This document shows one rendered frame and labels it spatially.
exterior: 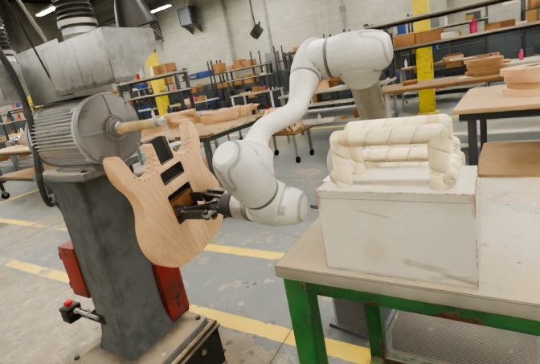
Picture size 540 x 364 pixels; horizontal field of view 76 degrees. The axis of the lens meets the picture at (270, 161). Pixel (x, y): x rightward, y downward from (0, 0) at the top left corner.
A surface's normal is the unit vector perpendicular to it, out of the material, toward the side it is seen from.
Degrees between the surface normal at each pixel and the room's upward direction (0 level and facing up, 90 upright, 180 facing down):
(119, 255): 90
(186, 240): 89
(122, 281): 90
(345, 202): 90
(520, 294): 0
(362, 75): 132
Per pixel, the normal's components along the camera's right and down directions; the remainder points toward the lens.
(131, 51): 0.85, -0.03
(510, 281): -0.18, -0.95
